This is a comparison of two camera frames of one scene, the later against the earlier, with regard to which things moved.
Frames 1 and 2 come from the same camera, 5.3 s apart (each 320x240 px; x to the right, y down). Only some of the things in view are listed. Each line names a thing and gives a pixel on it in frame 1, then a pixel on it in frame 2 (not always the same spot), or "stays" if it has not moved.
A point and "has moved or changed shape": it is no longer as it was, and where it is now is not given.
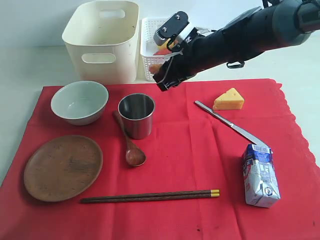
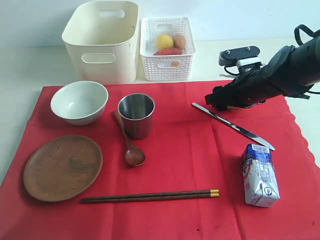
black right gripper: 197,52 -> 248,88
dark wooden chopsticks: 205,192 stays
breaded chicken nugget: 155,68 has moved or changed shape
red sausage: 162,52 stays
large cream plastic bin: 103,37 stays
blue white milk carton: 261,187 stays
